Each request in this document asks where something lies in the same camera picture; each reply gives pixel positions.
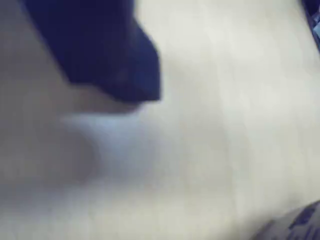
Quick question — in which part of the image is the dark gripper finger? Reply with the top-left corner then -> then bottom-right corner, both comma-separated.
19,0 -> 161,105

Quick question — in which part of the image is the dark object with light patch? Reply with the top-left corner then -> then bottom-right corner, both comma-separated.
301,0 -> 320,53

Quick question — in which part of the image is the dark speckled object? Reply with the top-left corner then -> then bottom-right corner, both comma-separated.
254,199 -> 320,240

